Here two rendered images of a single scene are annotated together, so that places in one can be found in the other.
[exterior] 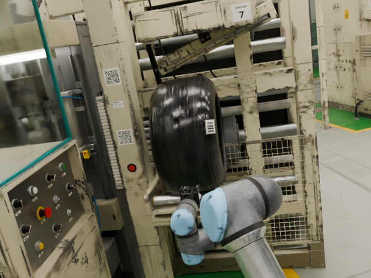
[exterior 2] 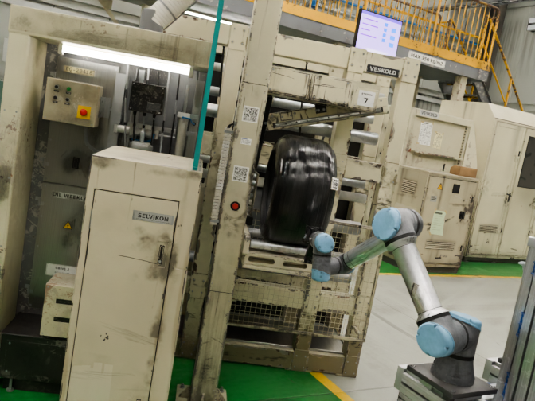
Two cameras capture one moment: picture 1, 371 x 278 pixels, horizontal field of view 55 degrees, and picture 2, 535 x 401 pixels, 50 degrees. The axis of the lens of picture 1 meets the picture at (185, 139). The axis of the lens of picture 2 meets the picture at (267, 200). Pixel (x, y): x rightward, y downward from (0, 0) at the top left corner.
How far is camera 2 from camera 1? 1.41 m
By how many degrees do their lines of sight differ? 19
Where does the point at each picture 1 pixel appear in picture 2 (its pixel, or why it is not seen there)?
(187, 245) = (324, 262)
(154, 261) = (220, 310)
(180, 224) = (326, 243)
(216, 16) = (344, 94)
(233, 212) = (403, 221)
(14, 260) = (181, 237)
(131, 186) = (227, 224)
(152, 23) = (285, 79)
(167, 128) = (298, 174)
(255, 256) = (412, 251)
